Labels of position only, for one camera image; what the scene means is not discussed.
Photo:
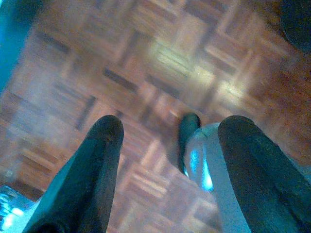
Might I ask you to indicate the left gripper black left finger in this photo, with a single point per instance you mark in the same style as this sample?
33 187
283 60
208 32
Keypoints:
92 170

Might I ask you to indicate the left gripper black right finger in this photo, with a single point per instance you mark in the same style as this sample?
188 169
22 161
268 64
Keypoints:
262 182

